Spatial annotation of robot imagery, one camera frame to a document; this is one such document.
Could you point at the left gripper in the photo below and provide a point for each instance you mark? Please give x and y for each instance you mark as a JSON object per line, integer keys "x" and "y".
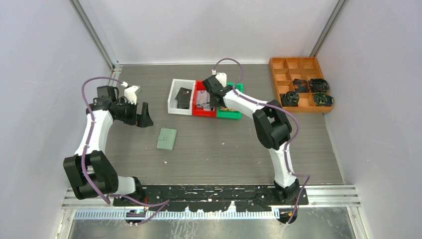
{"x": 143, "y": 120}

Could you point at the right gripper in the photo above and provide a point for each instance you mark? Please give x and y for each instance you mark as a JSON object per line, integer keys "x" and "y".
{"x": 212, "y": 104}

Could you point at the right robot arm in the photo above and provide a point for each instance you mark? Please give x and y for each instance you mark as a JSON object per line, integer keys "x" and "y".
{"x": 272, "y": 127}

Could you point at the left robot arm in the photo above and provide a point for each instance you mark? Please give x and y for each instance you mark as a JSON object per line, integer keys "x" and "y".
{"x": 89, "y": 172}

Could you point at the silver cards in red bin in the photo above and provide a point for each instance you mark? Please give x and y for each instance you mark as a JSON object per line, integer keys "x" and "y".
{"x": 203, "y": 100}

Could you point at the gold cards in green bin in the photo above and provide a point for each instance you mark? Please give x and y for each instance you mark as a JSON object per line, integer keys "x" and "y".
{"x": 223, "y": 109}

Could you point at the black card in white bin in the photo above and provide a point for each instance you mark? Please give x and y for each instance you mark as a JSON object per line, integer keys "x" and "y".
{"x": 183, "y": 98}

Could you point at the red plastic bin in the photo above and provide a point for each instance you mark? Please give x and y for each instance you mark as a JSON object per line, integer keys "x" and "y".
{"x": 198, "y": 111}

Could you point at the green plastic bin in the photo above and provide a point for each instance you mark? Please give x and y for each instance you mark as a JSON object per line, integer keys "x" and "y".
{"x": 223, "y": 113}

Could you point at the white plastic bin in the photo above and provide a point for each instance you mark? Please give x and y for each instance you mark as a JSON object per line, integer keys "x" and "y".
{"x": 172, "y": 103}

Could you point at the orange wooden compartment tray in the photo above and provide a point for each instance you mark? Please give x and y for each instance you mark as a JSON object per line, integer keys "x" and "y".
{"x": 285, "y": 69}

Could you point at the rolled dark sock lower left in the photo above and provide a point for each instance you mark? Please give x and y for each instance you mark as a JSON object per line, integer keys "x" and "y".
{"x": 290, "y": 99}

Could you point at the rolled dark sock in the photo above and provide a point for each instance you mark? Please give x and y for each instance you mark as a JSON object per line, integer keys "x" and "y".
{"x": 319, "y": 85}
{"x": 290, "y": 99}
{"x": 322, "y": 99}
{"x": 301, "y": 86}

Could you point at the rolled dark sock upper left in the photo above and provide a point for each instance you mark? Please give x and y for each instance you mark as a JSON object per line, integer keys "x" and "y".
{"x": 301, "y": 86}

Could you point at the rolled dark sock upper right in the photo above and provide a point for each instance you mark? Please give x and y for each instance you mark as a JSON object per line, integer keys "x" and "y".
{"x": 319, "y": 85}

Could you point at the rolled dark sock lower right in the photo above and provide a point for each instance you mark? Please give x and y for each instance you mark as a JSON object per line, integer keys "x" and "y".
{"x": 322, "y": 99}

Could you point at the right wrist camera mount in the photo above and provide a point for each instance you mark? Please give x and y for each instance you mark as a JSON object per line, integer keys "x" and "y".
{"x": 222, "y": 78}

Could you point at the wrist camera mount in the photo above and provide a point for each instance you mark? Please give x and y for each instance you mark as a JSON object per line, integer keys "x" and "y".
{"x": 222, "y": 78}
{"x": 130, "y": 93}

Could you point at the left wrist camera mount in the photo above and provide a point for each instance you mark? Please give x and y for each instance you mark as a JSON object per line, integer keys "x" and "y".
{"x": 130, "y": 93}

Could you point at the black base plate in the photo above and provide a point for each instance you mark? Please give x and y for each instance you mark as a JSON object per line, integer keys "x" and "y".
{"x": 210, "y": 198}

